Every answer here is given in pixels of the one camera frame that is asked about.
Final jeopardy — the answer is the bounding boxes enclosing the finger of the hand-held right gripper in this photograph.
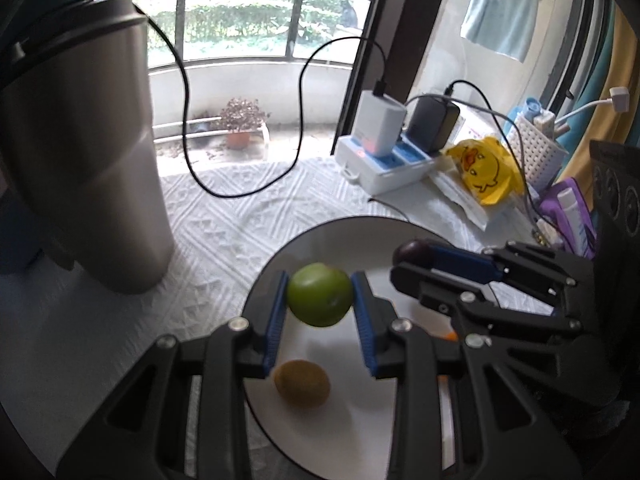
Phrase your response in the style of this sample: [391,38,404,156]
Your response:
[391,264,585,357]
[431,240,595,312]

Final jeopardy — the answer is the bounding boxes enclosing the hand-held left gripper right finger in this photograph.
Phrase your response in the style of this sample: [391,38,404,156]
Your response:
[351,270,583,480]

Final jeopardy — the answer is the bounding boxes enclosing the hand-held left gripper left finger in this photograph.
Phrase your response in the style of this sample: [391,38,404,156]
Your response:
[55,271,292,480]

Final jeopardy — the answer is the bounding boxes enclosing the dark purple plum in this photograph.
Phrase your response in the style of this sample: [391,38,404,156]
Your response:
[392,240,436,267]

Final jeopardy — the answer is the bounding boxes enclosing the green apple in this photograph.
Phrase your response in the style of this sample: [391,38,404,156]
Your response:
[286,262,353,328]

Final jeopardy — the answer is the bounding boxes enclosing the white bowl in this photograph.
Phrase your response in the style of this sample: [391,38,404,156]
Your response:
[241,215,506,480]

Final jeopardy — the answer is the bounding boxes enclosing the white plastic packet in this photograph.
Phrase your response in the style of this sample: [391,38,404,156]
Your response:
[427,165,531,231]

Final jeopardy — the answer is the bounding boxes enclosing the brown kiwi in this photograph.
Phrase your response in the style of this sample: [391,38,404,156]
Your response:
[272,360,332,407]

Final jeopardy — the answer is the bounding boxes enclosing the yellow duck bag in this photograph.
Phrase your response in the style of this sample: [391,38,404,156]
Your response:
[445,137,526,207]

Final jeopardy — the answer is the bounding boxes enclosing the purple cloth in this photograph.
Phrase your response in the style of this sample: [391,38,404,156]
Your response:
[539,180,598,256]

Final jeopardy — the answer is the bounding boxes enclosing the white textured tablecloth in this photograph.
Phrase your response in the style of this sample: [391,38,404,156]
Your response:
[0,157,541,480]

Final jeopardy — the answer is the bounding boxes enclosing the white power strip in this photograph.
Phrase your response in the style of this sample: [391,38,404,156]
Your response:
[334,135,453,195]

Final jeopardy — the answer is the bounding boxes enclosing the white cream tube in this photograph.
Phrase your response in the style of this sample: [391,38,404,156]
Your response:
[557,187,593,256]

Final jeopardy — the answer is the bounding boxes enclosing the white perforated basket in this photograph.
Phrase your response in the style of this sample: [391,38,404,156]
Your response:
[512,110,571,188]

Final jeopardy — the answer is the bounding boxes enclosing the black charger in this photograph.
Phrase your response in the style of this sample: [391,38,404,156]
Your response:
[407,96,461,153]

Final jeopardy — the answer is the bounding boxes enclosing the white charger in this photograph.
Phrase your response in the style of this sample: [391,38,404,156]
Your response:
[352,91,407,158]

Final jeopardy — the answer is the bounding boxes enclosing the light blue bottle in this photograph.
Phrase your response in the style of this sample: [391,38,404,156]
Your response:
[517,97,542,122]

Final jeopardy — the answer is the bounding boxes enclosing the potted plant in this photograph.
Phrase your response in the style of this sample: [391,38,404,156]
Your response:
[219,97,271,150]

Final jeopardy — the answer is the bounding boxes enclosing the white desk lamp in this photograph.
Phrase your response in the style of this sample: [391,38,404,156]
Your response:
[552,86,632,133]

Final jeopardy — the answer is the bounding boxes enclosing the steel thermos tumbler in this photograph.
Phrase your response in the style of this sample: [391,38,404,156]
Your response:
[0,0,177,295]

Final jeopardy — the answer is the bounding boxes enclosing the light blue hanging towel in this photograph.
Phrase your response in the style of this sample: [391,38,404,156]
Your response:
[460,0,542,63]

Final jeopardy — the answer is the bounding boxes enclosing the black balcony railing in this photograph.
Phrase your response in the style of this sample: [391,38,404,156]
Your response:
[100,0,376,71]

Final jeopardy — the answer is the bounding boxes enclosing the yellow curtain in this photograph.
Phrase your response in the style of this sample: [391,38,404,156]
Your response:
[562,5,640,211]

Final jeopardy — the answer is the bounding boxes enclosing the thin dark cable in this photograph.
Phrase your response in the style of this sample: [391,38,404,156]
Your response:
[369,196,412,223]

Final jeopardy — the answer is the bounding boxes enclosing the black charger cable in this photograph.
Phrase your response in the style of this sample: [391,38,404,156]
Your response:
[442,79,546,241]

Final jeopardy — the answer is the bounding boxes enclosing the long black charging cable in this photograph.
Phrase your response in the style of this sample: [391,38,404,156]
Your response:
[0,0,388,198]

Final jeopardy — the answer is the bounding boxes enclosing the dark window frame post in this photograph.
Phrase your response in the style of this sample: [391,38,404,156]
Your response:
[330,0,456,157]

